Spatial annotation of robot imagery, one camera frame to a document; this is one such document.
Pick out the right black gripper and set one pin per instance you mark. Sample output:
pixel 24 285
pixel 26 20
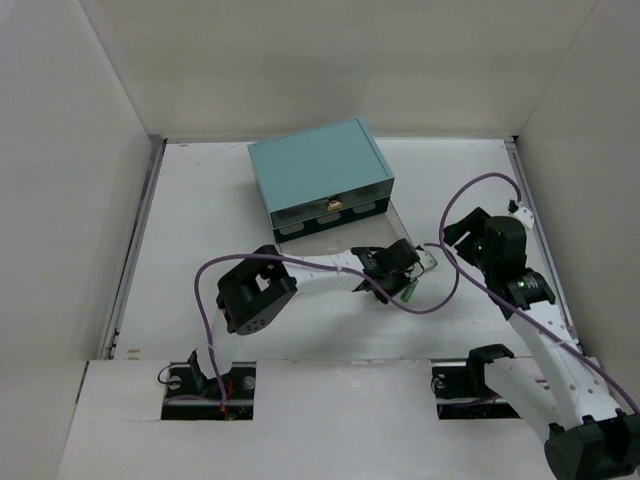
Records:
pixel 472 222

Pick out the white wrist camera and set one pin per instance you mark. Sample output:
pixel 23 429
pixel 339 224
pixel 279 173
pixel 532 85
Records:
pixel 427 262
pixel 520 212

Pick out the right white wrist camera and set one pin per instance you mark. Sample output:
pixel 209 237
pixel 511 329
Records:
pixel 520 212

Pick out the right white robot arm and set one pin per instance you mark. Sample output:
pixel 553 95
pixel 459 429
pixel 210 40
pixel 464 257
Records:
pixel 584 431

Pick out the teal drawer box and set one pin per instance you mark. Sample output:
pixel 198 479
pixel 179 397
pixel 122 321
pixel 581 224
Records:
pixel 314 163

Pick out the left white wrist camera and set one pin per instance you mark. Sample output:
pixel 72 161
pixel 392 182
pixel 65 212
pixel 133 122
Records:
pixel 427 262

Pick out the clear drawer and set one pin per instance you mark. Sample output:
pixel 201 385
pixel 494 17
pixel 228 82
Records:
pixel 359 201
pixel 380 230

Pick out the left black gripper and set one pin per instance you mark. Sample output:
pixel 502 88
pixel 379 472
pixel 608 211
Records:
pixel 412 267

